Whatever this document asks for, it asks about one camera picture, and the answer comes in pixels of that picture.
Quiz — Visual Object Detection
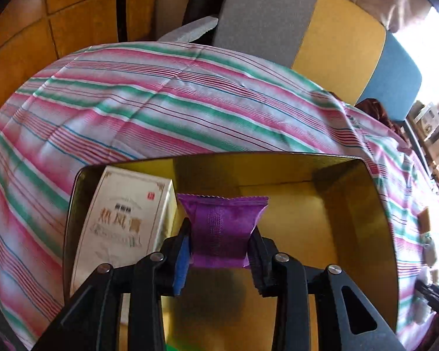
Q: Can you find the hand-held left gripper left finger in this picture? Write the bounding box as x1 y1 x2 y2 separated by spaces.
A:
33 218 193 351

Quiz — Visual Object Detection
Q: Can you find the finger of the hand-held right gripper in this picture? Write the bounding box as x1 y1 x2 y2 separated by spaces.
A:
415 280 439 314

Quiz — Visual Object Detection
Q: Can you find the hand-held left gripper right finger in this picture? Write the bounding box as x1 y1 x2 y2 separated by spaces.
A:
247 227 407 351

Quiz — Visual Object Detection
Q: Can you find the purple snack packet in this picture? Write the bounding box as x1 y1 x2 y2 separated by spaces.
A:
176 193 269 269

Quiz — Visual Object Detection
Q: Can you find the white printed box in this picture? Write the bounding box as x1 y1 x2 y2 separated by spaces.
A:
70 166 178 297

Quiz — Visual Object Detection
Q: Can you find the gold tin box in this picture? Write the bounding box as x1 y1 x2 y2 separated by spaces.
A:
63 152 399 351

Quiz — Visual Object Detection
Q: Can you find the striped tablecloth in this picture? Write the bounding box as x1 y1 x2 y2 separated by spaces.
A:
0 42 439 351

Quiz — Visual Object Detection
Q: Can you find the white blue carton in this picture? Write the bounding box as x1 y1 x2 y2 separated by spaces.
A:
415 102 439 143

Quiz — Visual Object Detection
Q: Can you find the dark red cloth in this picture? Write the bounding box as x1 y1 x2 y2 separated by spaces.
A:
355 98 407 143

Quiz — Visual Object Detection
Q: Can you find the grey yellow blue chair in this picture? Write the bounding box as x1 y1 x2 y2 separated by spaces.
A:
157 0 423 123

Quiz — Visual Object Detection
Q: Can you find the black rolled mat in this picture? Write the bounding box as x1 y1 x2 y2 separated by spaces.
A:
183 0 235 44

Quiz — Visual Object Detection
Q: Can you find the wooden wardrobe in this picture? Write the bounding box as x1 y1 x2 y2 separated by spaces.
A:
0 0 158 125

